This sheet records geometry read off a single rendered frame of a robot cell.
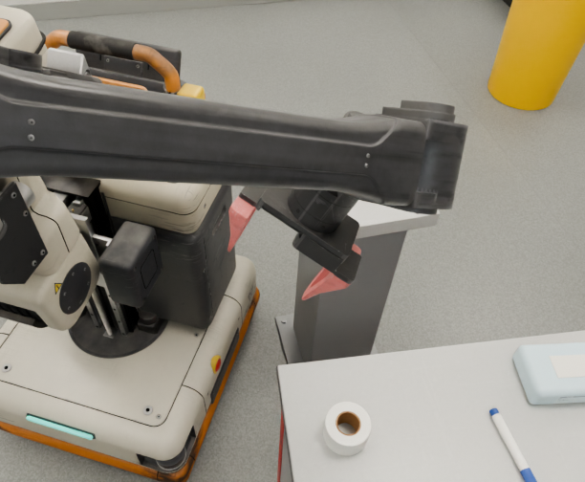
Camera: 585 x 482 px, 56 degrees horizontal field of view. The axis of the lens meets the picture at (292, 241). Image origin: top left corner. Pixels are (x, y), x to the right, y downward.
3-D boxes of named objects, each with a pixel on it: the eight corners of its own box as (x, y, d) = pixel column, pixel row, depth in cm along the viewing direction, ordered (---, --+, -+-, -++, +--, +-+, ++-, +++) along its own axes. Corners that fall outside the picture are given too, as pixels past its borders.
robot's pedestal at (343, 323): (274, 318, 189) (280, 146, 131) (357, 303, 194) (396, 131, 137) (296, 399, 170) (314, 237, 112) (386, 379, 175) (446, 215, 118)
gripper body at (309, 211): (271, 181, 58) (306, 127, 53) (351, 234, 58) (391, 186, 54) (250, 211, 52) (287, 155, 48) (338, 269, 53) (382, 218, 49)
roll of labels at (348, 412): (331, 405, 89) (333, 395, 86) (372, 421, 87) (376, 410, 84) (316, 446, 84) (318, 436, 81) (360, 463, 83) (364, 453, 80)
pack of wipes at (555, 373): (529, 406, 90) (538, 395, 86) (509, 355, 96) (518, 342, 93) (615, 403, 91) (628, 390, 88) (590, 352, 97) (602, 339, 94)
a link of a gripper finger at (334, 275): (275, 254, 63) (317, 199, 57) (327, 288, 64) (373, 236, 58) (256, 291, 58) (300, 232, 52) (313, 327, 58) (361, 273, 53)
